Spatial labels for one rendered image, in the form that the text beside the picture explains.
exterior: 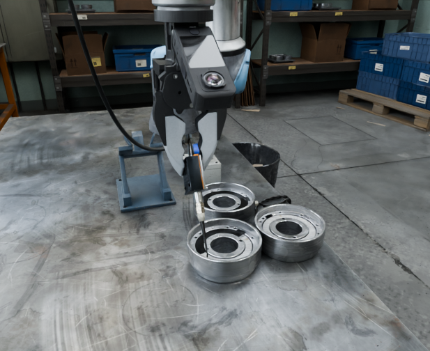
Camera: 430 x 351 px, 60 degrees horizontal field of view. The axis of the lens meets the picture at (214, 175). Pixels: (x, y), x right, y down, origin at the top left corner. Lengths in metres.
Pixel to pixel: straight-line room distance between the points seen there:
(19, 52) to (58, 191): 3.59
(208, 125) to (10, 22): 3.89
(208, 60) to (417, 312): 1.52
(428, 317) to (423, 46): 2.99
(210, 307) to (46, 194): 0.43
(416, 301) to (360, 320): 1.35
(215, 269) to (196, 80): 0.24
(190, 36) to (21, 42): 3.90
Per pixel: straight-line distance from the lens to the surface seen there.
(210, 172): 0.75
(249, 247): 0.54
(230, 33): 0.97
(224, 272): 0.50
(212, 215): 0.60
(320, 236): 0.56
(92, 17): 3.88
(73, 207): 0.73
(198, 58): 0.43
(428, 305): 1.85
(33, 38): 4.29
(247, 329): 0.47
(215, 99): 0.40
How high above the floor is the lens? 1.15
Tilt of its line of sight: 26 degrees down
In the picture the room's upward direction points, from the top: straight up
